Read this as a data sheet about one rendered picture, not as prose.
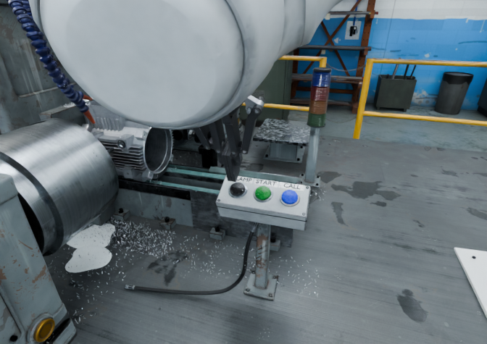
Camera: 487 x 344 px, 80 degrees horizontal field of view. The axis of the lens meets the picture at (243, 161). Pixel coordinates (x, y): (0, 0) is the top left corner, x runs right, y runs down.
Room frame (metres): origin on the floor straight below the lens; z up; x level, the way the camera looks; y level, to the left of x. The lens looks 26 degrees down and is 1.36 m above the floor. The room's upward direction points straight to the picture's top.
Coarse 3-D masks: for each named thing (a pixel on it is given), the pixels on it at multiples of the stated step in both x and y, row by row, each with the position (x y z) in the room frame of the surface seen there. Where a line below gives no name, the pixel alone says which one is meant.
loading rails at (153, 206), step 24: (192, 168) 0.83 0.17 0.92; (216, 168) 0.82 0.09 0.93; (120, 192) 0.76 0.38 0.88; (144, 192) 0.73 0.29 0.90; (168, 192) 0.71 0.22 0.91; (192, 192) 0.68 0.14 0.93; (216, 192) 0.70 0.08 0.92; (120, 216) 0.72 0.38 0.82; (144, 216) 0.74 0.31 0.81; (168, 216) 0.71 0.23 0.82; (192, 216) 0.68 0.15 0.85; (216, 216) 0.66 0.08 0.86; (288, 240) 0.61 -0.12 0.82
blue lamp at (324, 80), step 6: (312, 72) 0.97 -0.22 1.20; (318, 72) 0.94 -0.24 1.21; (324, 72) 0.94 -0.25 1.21; (330, 72) 0.95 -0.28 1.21; (312, 78) 0.96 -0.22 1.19; (318, 78) 0.94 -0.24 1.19; (324, 78) 0.93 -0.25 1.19; (330, 78) 0.96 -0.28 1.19; (312, 84) 0.96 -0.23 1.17; (318, 84) 0.94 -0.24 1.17; (324, 84) 0.94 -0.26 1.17
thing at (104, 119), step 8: (88, 104) 0.80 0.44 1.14; (96, 104) 0.85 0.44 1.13; (96, 112) 0.79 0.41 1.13; (104, 112) 0.78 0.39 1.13; (112, 112) 0.77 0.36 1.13; (88, 120) 0.80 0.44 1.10; (96, 120) 0.79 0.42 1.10; (104, 120) 0.78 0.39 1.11; (112, 120) 0.77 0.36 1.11; (120, 120) 0.77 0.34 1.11; (96, 128) 0.79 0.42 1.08; (104, 128) 0.78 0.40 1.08; (112, 128) 0.78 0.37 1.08; (120, 128) 0.77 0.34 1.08
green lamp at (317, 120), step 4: (308, 116) 0.97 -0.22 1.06; (312, 116) 0.94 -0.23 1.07; (316, 116) 0.94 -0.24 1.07; (320, 116) 0.93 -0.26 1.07; (324, 116) 0.94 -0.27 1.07; (308, 120) 0.96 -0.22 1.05; (312, 120) 0.94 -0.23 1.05; (316, 120) 0.94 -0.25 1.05; (320, 120) 0.94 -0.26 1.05; (324, 120) 0.94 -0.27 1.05; (308, 124) 0.96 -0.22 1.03; (312, 124) 0.94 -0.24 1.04; (316, 124) 0.94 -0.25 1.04; (320, 124) 0.94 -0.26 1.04; (324, 124) 0.95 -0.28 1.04
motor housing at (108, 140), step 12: (108, 132) 0.77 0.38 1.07; (120, 132) 0.77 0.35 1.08; (132, 132) 0.76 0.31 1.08; (156, 132) 0.88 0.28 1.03; (168, 132) 0.87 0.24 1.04; (108, 144) 0.75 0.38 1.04; (132, 144) 0.73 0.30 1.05; (144, 144) 0.73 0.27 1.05; (156, 144) 0.88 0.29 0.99; (168, 144) 0.87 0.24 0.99; (120, 156) 0.73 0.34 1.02; (132, 156) 0.71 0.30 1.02; (144, 156) 0.72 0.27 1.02; (156, 156) 0.85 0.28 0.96; (168, 156) 0.85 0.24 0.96; (120, 168) 0.73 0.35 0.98; (144, 168) 0.73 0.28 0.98; (156, 168) 0.80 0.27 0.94
